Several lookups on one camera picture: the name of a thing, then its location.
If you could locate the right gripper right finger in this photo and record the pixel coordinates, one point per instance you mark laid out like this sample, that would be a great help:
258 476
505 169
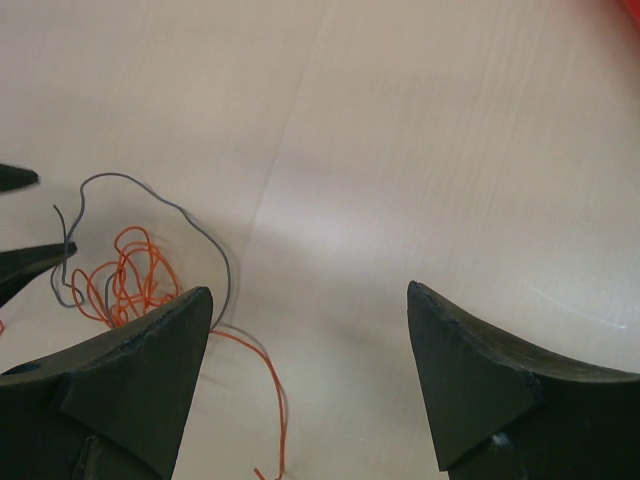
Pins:
500 407

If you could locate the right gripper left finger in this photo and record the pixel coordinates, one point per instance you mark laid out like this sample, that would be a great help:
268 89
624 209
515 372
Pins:
112 407

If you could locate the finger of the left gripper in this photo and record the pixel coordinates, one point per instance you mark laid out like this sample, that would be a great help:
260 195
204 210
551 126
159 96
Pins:
14 178
19 267

